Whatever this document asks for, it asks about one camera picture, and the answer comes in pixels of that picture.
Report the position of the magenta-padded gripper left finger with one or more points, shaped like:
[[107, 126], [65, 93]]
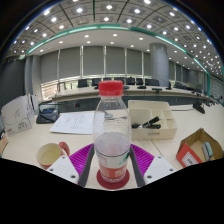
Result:
[[77, 160]]

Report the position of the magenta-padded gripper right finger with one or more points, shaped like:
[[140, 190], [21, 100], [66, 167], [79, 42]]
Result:
[[146, 160]]

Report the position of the clear red-capped water bottle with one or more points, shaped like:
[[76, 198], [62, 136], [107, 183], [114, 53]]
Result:
[[112, 133]]

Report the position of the red cream patterned mug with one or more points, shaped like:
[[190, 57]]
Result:
[[50, 155]]

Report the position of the beige compartment organizer tray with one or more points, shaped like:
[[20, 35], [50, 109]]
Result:
[[153, 133]]

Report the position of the white printed paper sheet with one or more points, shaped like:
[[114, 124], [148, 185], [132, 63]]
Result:
[[73, 123]]

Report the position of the black marker pen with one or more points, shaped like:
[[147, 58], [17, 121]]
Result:
[[150, 122]]

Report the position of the cardboard box with red label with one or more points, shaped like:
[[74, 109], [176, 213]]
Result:
[[188, 156]]

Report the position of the black conference microphone console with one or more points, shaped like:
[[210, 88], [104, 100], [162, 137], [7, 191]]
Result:
[[46, 116]]

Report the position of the long curved conference desk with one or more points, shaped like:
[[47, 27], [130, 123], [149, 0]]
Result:
[[76, 93]]

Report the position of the black desk microphones group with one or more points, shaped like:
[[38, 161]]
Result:
[[156, 89]]

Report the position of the black desk microphone base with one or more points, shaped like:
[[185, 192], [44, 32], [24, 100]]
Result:
[[199, 107]]

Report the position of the brown paper envelope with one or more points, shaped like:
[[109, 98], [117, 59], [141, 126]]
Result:
[[2, 143]]

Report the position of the black office chairs group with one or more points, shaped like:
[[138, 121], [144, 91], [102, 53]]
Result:
[[83, 82]]

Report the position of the grey round column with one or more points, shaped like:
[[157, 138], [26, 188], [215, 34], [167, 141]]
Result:
[[159, 65]]

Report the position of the ceiling lights group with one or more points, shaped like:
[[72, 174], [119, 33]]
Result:
[[79, 10]]

